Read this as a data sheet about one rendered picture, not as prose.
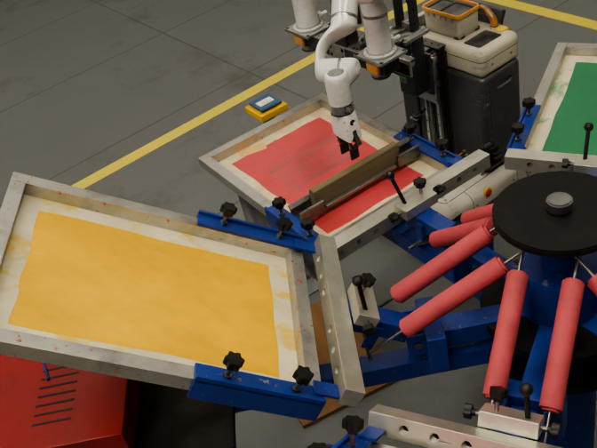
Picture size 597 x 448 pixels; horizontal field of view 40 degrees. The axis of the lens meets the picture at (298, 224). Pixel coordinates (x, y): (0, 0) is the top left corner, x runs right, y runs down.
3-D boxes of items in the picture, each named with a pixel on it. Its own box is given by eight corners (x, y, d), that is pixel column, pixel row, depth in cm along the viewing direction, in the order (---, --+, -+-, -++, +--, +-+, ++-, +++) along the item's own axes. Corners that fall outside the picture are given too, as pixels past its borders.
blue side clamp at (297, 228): (267, 223, 275) (263, 207, 271) (280, 216, 277) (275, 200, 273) (320, 264, 254) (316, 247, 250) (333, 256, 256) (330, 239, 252)
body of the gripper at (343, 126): (361, 107, 255) (366, 137, 262) (341, 97, 263) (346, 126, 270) (341, 117, 253) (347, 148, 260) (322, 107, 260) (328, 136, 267)
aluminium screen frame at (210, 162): (200, 166, 310) (197, 157, 307) (323, 100, 330) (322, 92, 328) (323, 260, 253) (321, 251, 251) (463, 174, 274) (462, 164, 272)
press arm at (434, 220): (404, 220, 255) (402, 208, 252) (418, 212, 257) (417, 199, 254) (442, 245, 242) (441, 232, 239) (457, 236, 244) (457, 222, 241)
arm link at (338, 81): (330, 54, 260) (360, 52, 257) (336, 84, 266) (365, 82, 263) (320, 78, 249) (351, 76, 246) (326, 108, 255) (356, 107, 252)
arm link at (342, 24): (360, 21, 264) (357, 84, 260) (321, 24, 267) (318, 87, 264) (354, 11, 256) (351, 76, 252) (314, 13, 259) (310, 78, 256)
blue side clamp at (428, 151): (394, 150, 295) (393, 133, 291) (405, 144, 297) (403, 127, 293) (453, 181, 274) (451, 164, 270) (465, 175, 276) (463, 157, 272)
